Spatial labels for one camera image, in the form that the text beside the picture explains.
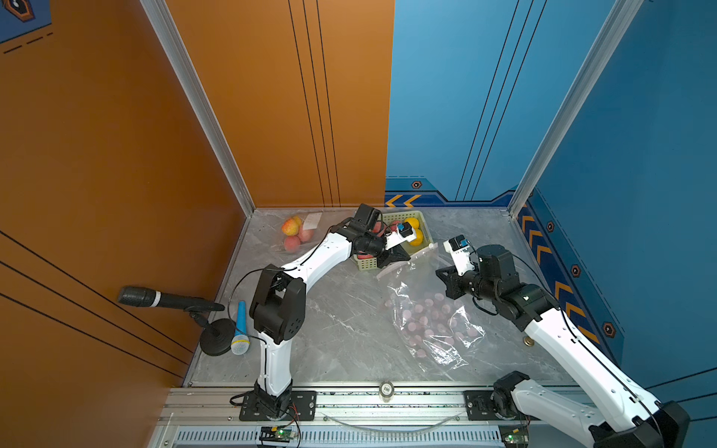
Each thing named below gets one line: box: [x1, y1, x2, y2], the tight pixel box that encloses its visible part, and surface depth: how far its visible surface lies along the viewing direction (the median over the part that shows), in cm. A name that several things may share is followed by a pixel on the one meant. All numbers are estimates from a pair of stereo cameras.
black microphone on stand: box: [117, 285, 237, 357], surface depth 74 cm
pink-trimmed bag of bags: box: [384, 280, 486, 370], surface depth 79 cm
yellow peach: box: [281, 215, 302, 237], surface depth 104 cm
